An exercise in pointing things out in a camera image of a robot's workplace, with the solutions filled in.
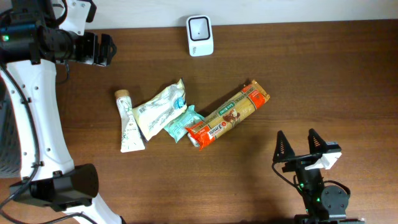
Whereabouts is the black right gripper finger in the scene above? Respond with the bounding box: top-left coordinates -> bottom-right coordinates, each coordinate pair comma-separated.
308,128 -> 327,154
272,131 -> 295,162

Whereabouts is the orange spaghetti package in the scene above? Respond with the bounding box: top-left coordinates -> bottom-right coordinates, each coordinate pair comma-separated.
186,80 -> 271,149

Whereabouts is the cream yellow food pouch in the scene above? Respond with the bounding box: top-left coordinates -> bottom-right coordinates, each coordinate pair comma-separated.
132,78 -> 187,141

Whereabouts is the white tube with cork cap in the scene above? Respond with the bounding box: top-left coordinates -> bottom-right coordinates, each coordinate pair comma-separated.
114,90 -> 145,152

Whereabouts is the teal wet wipes pack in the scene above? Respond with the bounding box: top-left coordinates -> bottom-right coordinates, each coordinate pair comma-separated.
164,105 -> 204,143

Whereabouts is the small teal tissue pack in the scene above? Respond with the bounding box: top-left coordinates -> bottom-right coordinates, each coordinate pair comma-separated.
188,134 -> 200,147

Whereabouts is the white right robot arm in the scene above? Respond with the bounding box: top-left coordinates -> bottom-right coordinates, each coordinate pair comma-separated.
272,129 -> 351,223

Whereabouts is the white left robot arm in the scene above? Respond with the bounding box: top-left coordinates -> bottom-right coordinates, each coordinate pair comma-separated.
1,1 -> 123,223

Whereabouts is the white barcode scanner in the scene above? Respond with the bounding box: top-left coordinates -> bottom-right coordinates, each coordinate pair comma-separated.
186,15 -> 214,57

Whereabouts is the grey plastic mesh basket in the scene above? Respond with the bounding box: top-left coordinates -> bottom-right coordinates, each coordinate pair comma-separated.
0,81 -> 21,179

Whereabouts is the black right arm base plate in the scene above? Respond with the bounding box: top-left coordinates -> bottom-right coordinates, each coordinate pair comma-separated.
294,215 -> 366,224

